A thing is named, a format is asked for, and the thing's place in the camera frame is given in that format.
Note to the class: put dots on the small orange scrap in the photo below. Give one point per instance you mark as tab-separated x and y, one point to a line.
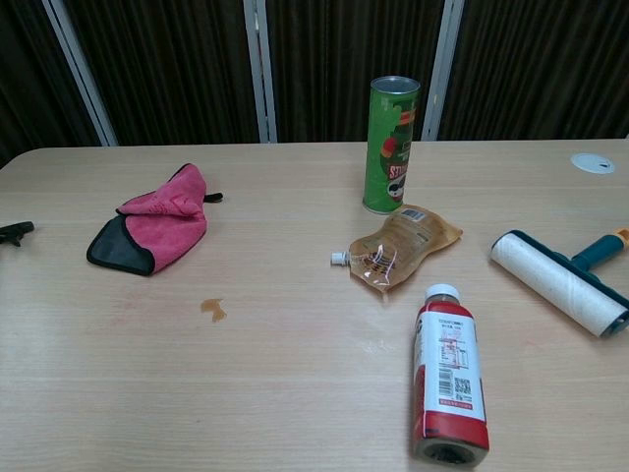
212	307

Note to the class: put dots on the pink fabric pouch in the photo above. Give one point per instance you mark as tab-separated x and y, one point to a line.
172	223

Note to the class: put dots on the grey partition frame post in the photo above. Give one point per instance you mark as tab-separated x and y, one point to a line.
260	74
442	74
78	64

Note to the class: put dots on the brown sauce pouch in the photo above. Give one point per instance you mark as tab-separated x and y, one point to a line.
398	243

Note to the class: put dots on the green chips can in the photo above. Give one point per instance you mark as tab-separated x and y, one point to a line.
385	147

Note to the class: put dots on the green spray bottle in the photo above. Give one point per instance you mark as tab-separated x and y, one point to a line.
17	229

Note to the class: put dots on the red drink bottle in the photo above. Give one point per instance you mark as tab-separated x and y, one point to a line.
447	344

